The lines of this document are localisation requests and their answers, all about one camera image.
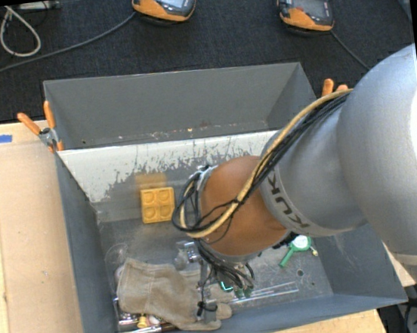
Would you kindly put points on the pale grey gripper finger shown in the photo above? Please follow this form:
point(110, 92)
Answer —
point(211, 314)

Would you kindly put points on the tan work glove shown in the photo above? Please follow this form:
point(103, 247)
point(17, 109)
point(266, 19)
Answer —
point(152, 291)

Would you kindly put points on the yellow square toy block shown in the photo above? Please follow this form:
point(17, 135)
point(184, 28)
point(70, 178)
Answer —
point(158, 204)

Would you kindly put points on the thin silver metal rod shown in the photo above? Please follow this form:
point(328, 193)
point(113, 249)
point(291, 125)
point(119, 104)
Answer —
point(270, 291)

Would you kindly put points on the small yellow cap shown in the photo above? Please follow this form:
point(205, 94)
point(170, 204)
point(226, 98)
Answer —
point(142, 321)

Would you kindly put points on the clear glass thing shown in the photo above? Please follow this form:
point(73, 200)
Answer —
point(116, 256)

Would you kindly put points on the shiny metal thing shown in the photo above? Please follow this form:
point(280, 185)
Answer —
point(126, 319)

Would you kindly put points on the green and white round tool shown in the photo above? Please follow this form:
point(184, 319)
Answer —
point(299, 244)

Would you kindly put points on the grey metal bin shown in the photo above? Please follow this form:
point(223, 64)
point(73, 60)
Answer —
point(184, 100)

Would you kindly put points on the brown cardboard board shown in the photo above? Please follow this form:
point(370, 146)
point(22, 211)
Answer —
point(32, 242)

